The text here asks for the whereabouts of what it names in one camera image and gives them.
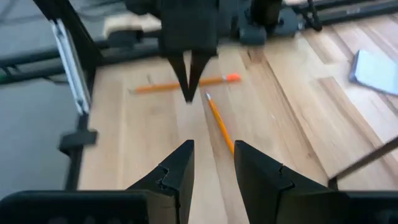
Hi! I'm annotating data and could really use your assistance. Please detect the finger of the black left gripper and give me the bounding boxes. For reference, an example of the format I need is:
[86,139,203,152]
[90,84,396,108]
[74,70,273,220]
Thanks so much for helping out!
[187,51,213,103]
[167,55,191,104]

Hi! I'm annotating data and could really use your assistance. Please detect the orange pencil with orange eraser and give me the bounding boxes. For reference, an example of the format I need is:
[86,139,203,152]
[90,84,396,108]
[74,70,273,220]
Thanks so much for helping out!
[128,72,243,95]

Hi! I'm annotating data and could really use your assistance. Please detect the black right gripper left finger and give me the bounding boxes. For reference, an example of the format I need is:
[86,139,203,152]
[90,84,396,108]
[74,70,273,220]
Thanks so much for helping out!
[126,139,195,224]

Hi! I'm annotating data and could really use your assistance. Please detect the wooden shelf riser black frame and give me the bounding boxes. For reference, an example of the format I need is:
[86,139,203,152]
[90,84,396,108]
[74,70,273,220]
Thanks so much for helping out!
[327,136,398,191]

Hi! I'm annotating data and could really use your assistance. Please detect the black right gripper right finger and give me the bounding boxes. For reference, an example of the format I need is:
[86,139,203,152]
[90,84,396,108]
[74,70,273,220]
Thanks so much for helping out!
[233,139,331,224]

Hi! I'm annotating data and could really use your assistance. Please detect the pale blue sticky note pad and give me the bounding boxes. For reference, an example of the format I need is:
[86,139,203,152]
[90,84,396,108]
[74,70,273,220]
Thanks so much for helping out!
[348,49,398,96]

